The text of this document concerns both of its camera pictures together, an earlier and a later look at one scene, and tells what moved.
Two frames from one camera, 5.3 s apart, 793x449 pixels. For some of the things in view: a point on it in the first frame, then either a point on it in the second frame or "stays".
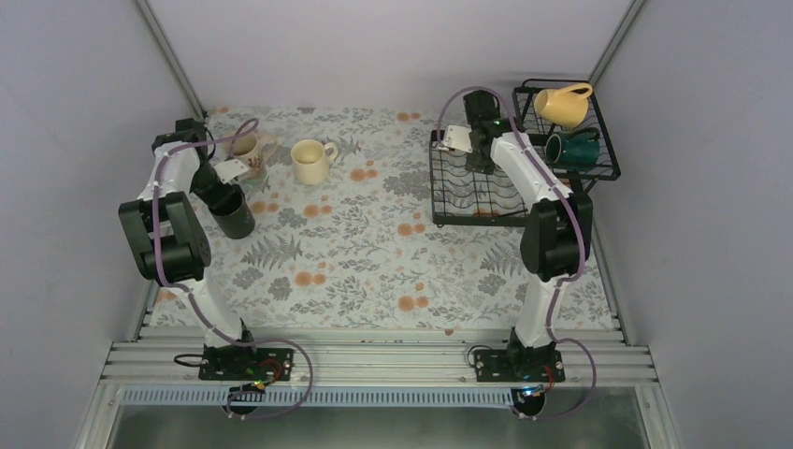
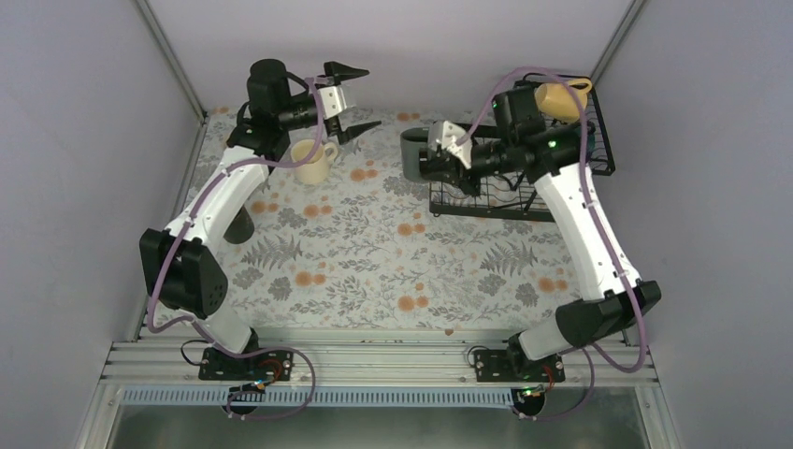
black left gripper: (215, 200) -> (336, 72)
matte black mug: (239, 224) stays
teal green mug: (577, 149) stays
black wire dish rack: (564, 118) stays
